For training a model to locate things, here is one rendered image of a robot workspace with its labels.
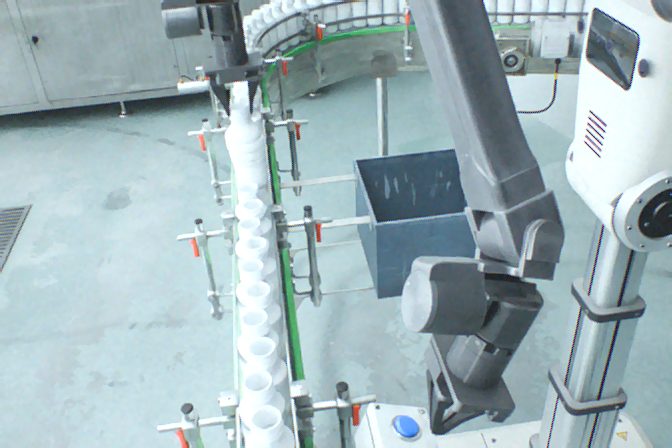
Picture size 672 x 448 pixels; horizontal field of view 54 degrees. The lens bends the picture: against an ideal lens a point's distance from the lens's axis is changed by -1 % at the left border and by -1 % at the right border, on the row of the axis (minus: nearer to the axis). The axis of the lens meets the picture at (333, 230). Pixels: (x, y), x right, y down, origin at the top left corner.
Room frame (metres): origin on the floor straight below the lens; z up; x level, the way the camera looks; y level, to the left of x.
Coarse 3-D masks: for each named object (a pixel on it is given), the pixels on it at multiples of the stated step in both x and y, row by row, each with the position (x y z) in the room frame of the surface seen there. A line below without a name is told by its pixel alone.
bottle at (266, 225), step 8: (248, 200) 1.00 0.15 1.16; (256, 200) 1.00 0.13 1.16; (248, 208) 1.00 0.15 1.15; (256, 208) 1.00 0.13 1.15; (248, 216) 0.97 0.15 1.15; (256, 216) 0.97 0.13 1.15; (264, 216) 0.98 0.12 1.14; (264, 224) 0.97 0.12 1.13; (264, 232) 0.96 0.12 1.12; (272, 232) 0.98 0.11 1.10; (272, 240) 0.97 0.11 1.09; (272, 248) 0.97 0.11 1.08; (272, 256) 0.97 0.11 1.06
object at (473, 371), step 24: (432, 336) 0.51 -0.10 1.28; (456, 336) 0.52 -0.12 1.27; (456, 360) 0.46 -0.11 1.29; (480, 360) 0.44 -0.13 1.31; (504, 360) 0.44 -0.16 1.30; (456, 384) 0.44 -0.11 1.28; (480, 384) 0.44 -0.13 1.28; (504, 384) 0.45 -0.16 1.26; (456, 408) 0.42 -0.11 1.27; (480, 408) 0.42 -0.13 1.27; (504, 408) 0.42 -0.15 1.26
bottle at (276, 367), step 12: (252, 348) 0.64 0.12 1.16; (264, 348) 0.64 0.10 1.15; (276, 348) 0.63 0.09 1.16; (252, 360) 0.62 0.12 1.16; (264, 360) 0.61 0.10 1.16; (276, 360) 0.62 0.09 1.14; (276, 372) 0.62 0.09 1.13; (276, 384) 0.60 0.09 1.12; (288, 384) 0.62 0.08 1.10; (288, 396) 0.62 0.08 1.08; (288, 408) 0.61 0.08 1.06; (288, 420) 0.61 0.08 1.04
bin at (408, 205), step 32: (384, 160) 1.52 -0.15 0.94; (416, 160) 1.53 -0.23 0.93; (448, 160) 1.54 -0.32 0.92; (384, 192) 1.52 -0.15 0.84; (416, 192) 1.53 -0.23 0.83; (448, 192) 1.54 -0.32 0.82; (352, 224) 1.25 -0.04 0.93; (384, 224) 1.21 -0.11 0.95; (416, 224) 1.22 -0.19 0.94; (448, 224) 1.23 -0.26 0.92; (384, 256) 1.21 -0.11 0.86; (416, 256) 1.22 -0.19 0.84; (448, 256) 1.23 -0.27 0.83; (384, 288) 1.21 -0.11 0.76
